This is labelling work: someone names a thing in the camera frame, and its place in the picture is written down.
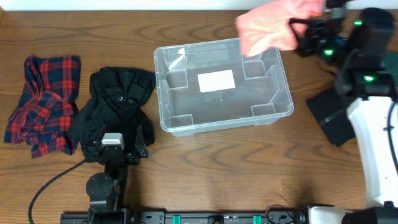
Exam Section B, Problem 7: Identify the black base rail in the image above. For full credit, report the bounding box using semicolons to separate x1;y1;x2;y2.
60;210;307;224

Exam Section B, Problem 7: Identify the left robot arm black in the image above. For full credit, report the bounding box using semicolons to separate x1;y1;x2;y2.
85;125;149;224

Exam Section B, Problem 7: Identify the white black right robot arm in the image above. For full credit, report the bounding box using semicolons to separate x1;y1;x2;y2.
296;3;397;223

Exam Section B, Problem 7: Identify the red navy plaid shirt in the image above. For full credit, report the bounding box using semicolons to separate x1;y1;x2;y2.
4;55;81;159

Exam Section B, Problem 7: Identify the black crumpled garment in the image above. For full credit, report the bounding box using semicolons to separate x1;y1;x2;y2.
68;67;156;158

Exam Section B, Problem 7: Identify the clear plastic storage bin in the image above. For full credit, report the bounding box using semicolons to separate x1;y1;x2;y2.
154;38;294;136

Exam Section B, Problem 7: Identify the dark green garment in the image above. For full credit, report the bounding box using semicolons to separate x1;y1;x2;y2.
384;51;398;86

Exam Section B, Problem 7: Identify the pink shirt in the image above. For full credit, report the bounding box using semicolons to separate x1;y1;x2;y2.
235;0;324;57

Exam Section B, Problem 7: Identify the white label in bin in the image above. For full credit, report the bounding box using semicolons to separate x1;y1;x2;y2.
197;70;236;93

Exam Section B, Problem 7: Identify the black garment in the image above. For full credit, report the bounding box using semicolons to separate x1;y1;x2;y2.
306;87;355;147
68;67;156;158

